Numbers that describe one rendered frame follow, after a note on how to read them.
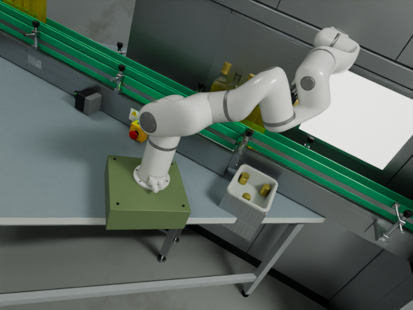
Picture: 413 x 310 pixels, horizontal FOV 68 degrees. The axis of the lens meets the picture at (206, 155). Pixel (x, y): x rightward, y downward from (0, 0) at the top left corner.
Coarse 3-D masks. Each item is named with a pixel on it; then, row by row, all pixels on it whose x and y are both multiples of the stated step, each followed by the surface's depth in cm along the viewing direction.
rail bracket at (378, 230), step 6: (396, 204) 120; (396, 210) 117; (408, 210) 109; (396, 216) 115; (402, 216) 111; (408, 216) 109; (378, 222) 125; (396, 222) 111; (402, 222) 110; (372, 228) 127; (378, 228) 121; (384, 228) 123; (390, 228) 114; (402, 228) 108; (372, 234) 128; (378, 234) 118; (384, 234) 116; (378, 240) 117; (384, 240) 116
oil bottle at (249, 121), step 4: (256, 108) 127; (252, 112) 128; (256, 112) 128; (248, 116) 130; (252, 116) 129; (256, 116) 129; (244, 120) 131; (248, 120) 131; (252, 120) 130; (248, 124) 131; (252, 124) 131
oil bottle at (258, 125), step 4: (260, 112) 127; (260, 116) 128; (256, 120) 129; (260, 120) 128; (256, 124) 130; (260, 124) 129; (252, 128) 131; (256, 128) 130; (260, 128) 130; (264, 128) 129; (260, 132) 131
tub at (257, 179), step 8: (240, 168) 127; (248, 168) 129; (240, 176) 132; (256, 176) 130; (264, 176) 128; (232, 184) 117; (240, 184) 130; (248, 184) 132; (256, 184) 131; (272, 184) 128; (232, 192) 113; (240, 192) 126; (248, 192) 127; (256, 192) 129; (272, 192) 121; (240, 200) 112; (256, 200) 125; (264, 200) 127; (272, 200) 117; (256, 208) 111; (264, 208) 116
